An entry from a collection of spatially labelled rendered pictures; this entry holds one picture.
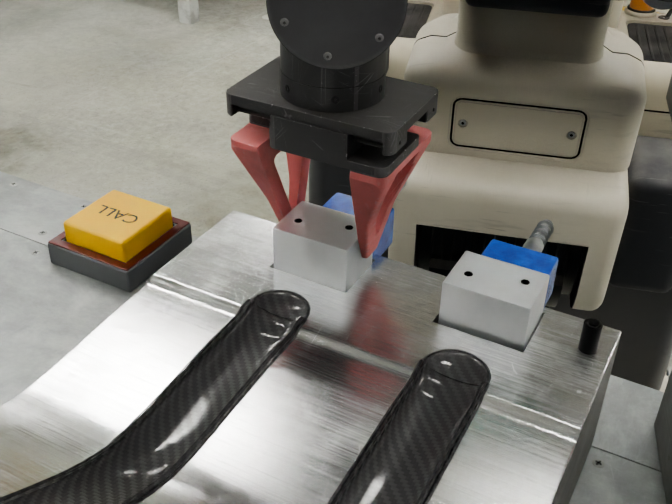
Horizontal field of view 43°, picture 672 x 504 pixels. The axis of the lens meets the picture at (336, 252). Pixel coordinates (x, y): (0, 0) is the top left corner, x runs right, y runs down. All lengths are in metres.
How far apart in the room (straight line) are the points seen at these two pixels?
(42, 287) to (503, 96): 0.43
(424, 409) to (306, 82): 0.18
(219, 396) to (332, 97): 0.16
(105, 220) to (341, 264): 0.25
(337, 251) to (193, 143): 2.18
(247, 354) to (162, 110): 2.43
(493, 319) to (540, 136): 0.38
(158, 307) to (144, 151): 2.13
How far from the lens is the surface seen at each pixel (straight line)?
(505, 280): 0.48
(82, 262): 0.68
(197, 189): 2.40
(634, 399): 0.60
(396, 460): 0.42
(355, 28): 0.36
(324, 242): 0.49
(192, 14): 3.62
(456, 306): 0.48
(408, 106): 0.46
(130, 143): 2.68
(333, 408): 0.44
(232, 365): 0.47
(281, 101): 0.46
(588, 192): 0.82
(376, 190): 0.45
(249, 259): 0.53
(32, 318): 0.66
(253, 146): 0.48
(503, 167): 0.83
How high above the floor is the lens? 1.19
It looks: 34 degrees down
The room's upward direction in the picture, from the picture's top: 1 degrees clockwise
